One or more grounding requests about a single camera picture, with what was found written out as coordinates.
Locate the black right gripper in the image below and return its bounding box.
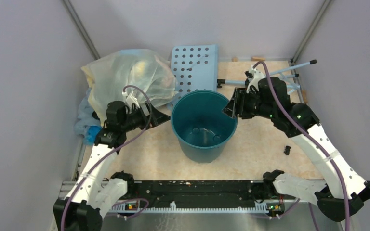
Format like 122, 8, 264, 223
222, 87, 275, 119

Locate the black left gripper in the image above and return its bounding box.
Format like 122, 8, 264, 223
121, 100, 171, 132

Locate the teal plastic trash bin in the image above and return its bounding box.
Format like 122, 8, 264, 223
171, 90, 238, 163

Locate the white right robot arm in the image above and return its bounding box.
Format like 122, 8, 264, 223
223, 77, 370, 222

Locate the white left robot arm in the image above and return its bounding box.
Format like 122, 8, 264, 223
53, 101, 170, 231

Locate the large translucent yellowish bag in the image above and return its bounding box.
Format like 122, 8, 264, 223
81, 49, 178, 124

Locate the light blue perforated board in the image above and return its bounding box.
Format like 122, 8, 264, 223
166, 44, 218, 110

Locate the small black plastic part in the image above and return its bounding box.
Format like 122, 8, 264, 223
283, 145, 291, 155

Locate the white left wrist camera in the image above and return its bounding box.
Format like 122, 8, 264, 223
122, 90, 150, 116

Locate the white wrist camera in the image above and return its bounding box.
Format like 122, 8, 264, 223
245, 65, 266, 93
122, 90, 150, 116

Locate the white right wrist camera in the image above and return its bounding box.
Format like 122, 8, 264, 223
245, 65, 266, 93

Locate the light blue metal stool frame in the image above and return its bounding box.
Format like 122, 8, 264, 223
217, 59, 317, 95

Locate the blue crumpled bag at wall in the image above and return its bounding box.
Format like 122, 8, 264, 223
74, 88, 101, 146

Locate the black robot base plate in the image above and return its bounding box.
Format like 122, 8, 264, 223
122, 180, 281, 208

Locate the light blue cable comb strip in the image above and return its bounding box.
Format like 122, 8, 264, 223
106, 201, 269, 215

